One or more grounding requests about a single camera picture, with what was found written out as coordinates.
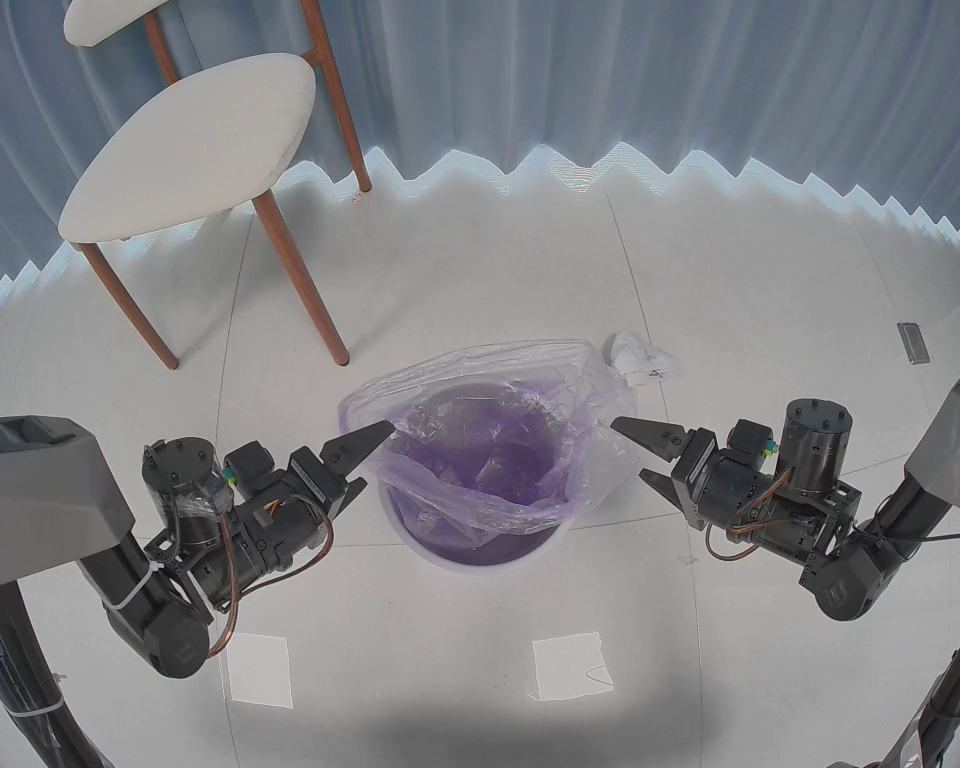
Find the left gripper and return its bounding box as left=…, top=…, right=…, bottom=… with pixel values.
left=238, top=420, right=395, bottom=582

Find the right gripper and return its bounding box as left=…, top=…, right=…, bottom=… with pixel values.
left=611, top=416, right=786, bottom=543

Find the white paper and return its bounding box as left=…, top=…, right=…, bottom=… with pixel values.
left=603, top=331, right=685, bottom=387

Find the purple plastic bag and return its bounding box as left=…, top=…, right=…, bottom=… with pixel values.
left=337, top=337, right=639, bottom=560

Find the white trash bin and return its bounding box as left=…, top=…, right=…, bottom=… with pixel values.
left=378, top=378, right=571, bottom=579

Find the white cushioned wooden chair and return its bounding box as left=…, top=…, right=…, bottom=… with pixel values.
left=58, top=0, right=372, bottom=370

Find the pale blue curtain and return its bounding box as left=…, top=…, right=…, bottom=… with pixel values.
left=0, top=0, right=960, bottom=301

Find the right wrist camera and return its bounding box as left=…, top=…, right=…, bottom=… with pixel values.
left=727, top=418, right=781, bottom=470

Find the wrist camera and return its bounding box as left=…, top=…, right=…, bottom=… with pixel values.
left=727, top=418, right=781, bottom=470
left=223, top=442, right=290, bottom=504

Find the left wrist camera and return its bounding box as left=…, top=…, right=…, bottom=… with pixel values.
left=223, top=442, right=290, bottom=504

